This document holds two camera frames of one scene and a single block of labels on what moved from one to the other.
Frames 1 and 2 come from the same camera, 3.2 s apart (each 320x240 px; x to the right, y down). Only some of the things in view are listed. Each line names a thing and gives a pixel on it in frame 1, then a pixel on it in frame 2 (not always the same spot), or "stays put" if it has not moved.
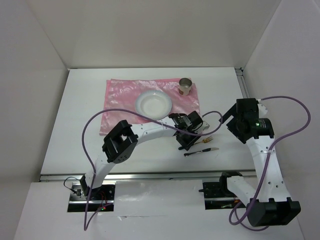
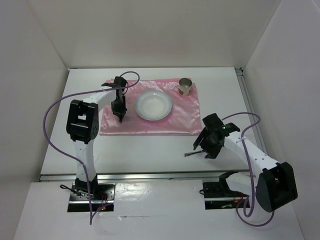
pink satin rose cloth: (123, 93) stays put
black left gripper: (187, 144) to (122, 109)
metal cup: (185, 84) stays put
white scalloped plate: (155, 104) stays put
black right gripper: (232, 111) to (212, 152)
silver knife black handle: (208, 149) stays put
